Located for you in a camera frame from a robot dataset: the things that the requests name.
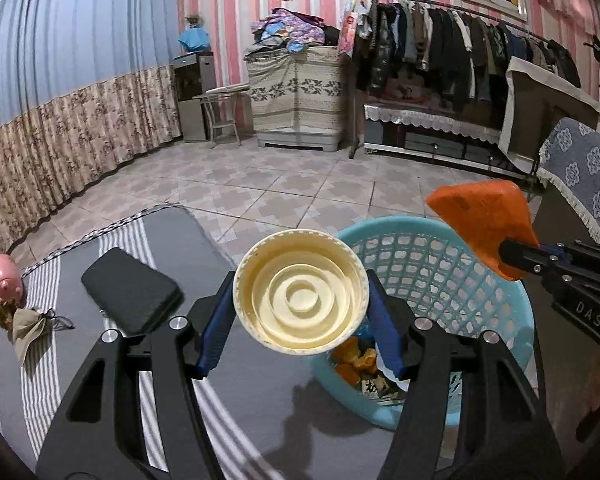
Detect small folding stool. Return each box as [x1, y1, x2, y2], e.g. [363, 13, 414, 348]
[192, 84, 251, 148]

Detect pile of bedding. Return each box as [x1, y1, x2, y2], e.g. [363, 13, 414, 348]
[244, 7, 341, 56]

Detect cloth-covered cabinet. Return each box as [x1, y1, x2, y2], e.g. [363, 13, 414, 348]
[245, 46, 343, 153]

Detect grey water dispenser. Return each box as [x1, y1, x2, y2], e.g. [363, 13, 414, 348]
[172, 51, 215, 143]

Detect eyeglasses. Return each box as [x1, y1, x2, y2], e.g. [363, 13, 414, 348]
[40, 310, 76, 333]

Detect pink hanging bag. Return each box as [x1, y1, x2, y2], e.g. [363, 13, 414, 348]
[337, 2, 358, 58]

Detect blue cloth bundle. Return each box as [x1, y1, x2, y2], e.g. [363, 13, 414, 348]
[178, 25, 211, 53]

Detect metal clothes rack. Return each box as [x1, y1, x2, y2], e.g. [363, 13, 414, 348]
[347, 0, 600, 161]

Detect printed paper scrap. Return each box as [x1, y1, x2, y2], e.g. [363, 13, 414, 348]
[360, 375, 411, 403]

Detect black zip case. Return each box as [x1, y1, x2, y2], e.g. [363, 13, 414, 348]
[81, 247, 183, 336]

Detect cream plastic lid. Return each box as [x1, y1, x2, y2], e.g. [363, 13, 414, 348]
[232, 229, 370, 356]

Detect white lace cloth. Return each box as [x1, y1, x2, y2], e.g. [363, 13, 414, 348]
[364, 103, 502, 143]

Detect row of hanging clothes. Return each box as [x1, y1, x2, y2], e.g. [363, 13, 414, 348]
[355, 0, 581, 111]

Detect orange snack packet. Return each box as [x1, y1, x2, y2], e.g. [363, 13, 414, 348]
[425, 181, 541, 281]

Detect brown crumpled wrapper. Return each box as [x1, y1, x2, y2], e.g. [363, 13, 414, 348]
[0, 299, 20, 330]

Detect blue and floral curtain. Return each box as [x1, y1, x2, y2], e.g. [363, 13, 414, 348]
[0, 0, 183, 261]

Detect light blue plastic basket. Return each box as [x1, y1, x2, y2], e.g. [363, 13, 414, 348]
[310, 216, 535, 431]

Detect grey striped mat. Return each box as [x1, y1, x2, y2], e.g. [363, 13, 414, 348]
[0, 203, 461, 480]

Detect pink piggy bank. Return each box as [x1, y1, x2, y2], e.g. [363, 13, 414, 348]
[0, 254, 25, 301]

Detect khaki cloth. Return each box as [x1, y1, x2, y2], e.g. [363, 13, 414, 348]
[10, 307, 51, 366]

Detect blue floral fringed cloth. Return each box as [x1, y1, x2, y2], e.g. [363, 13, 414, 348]
[536, 117, 600, 246]

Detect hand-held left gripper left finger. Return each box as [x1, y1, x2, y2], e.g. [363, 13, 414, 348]
[35, 270, 238, 480]

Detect low cabinet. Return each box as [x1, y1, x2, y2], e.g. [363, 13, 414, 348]
[362, 102, 503, 166]

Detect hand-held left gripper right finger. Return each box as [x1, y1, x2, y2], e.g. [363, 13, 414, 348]
[365, 270, 566, 480]

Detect television with white cover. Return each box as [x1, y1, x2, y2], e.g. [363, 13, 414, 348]
[497, 56, 600, 171]

